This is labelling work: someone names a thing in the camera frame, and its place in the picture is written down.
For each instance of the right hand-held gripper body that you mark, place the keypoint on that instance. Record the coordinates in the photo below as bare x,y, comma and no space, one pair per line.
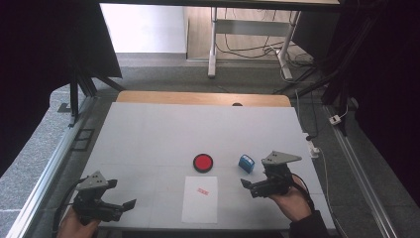
277,181

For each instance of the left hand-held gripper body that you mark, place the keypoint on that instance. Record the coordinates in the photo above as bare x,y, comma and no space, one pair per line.
90,206

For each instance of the blue stamp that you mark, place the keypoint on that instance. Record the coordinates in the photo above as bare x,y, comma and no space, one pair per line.
246,163

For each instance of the round red ink pad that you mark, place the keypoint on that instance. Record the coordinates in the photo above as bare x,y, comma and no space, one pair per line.
203,163

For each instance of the white paper sheet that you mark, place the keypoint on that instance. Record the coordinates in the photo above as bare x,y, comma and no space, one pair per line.
200,205

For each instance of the person's left hand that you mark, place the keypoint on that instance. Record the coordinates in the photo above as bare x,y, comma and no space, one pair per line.
74,229

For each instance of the person's right hand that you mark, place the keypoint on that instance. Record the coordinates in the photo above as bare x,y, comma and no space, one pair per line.
294,205

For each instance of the white table mat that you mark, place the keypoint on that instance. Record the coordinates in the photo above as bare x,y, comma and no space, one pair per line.
158,139

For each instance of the black table grommet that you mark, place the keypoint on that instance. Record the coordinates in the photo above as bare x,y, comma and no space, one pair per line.
237,104

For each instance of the small white adapter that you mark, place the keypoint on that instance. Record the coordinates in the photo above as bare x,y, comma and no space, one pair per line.
335,119

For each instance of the black metal stand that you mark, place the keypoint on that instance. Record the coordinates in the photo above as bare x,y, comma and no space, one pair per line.
336,79
74,95

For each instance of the wooden table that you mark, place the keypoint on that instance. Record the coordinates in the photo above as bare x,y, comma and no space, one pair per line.
198,98

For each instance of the black curtain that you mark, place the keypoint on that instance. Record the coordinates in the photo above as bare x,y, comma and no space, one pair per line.
39,66
389,99

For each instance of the aluminium rail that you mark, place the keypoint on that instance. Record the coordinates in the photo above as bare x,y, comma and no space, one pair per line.
49,172
358,172

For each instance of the white desk frame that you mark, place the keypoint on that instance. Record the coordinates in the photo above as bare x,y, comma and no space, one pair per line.
251,27

